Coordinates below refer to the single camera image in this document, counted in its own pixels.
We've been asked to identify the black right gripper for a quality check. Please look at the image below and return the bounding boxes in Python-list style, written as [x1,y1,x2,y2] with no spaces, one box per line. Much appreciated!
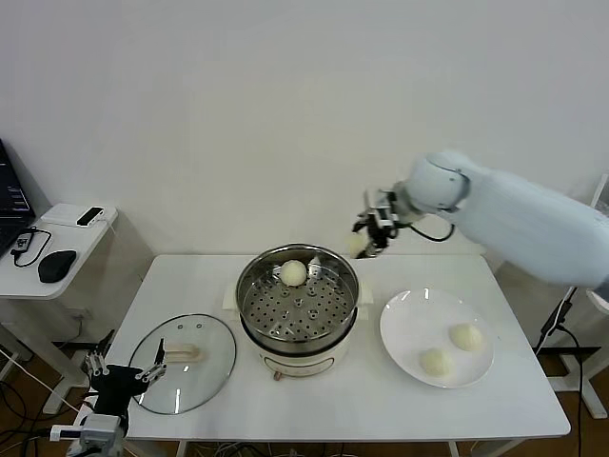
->
[353,189,402,259]

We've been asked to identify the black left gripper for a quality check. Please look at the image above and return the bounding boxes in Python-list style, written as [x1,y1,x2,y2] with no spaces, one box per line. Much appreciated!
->
[85,329,168,416]

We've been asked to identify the white steamed baozi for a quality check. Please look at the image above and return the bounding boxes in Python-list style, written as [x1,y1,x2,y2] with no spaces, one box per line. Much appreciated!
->
[345,231,370,260]
[418,347,454,378]
[279,260,308,288]
[449,323,484,352]

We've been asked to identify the glass lid with cream handle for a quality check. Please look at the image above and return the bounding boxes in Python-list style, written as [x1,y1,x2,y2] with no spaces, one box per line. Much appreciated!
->
[128,312,238,415]

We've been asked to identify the stainless steel steamer basket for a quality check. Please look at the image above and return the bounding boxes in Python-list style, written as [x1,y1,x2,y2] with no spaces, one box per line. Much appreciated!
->
[236,243,361,351]

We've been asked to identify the white round plate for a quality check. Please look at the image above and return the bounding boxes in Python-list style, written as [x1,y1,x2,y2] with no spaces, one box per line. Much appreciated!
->
[379,287,496,389]

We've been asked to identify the black computer mouse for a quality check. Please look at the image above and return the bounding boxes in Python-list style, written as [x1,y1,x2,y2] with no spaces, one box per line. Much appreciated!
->
[37,249,77,285]

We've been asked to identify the cream electric cooker base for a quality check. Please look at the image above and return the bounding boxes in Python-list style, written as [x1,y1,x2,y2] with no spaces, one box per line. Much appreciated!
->
[222,279,375,383]

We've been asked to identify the small black and white device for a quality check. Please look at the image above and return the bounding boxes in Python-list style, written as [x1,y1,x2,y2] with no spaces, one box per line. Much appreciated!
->
[75,207,106,229]

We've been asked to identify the flat white box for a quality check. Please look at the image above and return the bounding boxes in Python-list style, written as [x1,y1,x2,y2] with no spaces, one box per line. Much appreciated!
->
[38,203,118,229]

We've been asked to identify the black laptop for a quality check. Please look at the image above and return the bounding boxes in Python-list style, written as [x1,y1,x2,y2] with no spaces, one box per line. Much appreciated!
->
[0,137,37,258]

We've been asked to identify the white drinking straw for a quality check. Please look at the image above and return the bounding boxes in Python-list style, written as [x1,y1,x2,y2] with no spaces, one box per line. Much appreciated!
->
[592,173,609,206]

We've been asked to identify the white floor cable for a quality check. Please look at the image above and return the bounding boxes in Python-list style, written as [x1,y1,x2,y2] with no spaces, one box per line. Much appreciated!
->
[0,349,94,415]

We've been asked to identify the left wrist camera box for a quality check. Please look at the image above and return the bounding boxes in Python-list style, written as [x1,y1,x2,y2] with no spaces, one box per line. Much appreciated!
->
[49,424,81,442]

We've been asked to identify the black floor cables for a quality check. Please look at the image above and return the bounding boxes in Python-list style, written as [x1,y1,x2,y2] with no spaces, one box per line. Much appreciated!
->
[0,380,53,457]

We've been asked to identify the cable bundle under table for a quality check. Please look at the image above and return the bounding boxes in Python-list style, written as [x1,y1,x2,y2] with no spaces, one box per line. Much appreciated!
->
[189,441,267,457]

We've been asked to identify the black adapter with cable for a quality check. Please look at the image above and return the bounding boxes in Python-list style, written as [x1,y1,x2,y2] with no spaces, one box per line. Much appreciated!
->
[10,227,52,268]

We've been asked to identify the black power cable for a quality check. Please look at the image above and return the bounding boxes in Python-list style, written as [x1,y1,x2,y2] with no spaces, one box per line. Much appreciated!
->
[532,285,585,457]

